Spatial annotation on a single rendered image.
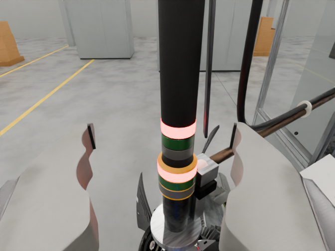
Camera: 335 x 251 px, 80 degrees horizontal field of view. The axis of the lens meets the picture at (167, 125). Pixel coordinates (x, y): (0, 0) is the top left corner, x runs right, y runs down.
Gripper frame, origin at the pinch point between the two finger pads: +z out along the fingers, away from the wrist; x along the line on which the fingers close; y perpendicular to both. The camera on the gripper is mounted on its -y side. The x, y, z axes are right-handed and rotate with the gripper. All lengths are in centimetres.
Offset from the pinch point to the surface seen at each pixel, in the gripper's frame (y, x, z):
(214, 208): 56, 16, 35
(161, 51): -2.9, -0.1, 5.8
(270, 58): 28, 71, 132
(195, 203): 16.1, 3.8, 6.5
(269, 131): 11.5, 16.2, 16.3
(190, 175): 9.2, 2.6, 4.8
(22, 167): 167, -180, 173
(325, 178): 34, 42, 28
